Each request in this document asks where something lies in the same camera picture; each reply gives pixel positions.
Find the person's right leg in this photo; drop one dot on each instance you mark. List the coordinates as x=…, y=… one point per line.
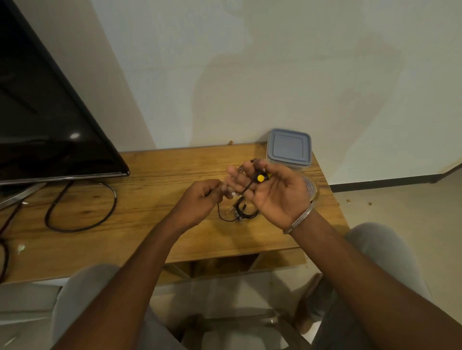
x=382, y=252

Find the person's right forearm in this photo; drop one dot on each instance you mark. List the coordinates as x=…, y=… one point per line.
x=361, y=281

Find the person's right hand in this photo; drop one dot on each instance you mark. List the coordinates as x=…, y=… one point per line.
x=285, y=196

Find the person's left leg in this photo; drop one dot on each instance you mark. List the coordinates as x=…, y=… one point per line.
x=79, y=295

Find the black television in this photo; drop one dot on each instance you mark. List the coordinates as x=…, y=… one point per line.
x=47, y=122

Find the person's left hand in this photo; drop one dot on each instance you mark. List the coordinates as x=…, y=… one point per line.
x=196, y=203

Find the person's left forearm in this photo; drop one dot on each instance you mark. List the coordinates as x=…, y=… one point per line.
x=119, y=292

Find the brown packing tape roll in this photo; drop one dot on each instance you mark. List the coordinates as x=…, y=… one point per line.
x=312, y=185

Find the silver television stand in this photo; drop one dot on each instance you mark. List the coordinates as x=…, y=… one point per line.
x=20, y=196

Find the small white scrap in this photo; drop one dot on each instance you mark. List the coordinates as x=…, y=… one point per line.
x=21, y=247

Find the person's leg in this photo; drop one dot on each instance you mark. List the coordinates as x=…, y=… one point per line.
x=382, y=252
x=79, y=295

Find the grey lidded plastic container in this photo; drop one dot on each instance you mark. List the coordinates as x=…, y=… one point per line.
x=288, y=148

